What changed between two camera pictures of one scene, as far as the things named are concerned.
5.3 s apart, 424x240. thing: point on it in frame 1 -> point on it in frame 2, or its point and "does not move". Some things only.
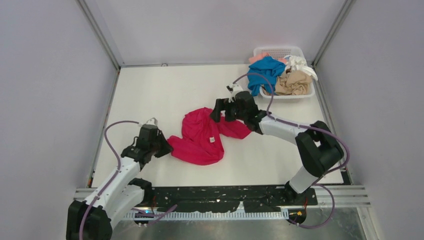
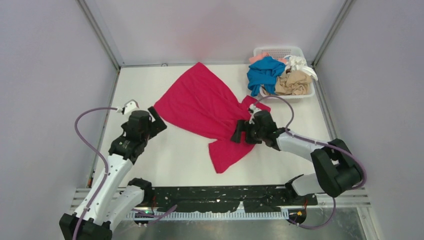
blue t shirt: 264,71 does not move
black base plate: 254,199 does not move
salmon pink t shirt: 253,60 does not move
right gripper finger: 230,112 -> 251,135
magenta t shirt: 200,143 -> 199,101
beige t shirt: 294,82 does not move
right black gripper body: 240,115 -> 260,133
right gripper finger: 220,105 -> 240,127
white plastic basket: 280,52 does not move
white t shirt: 295,63 does not move
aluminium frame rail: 344,196 does not move
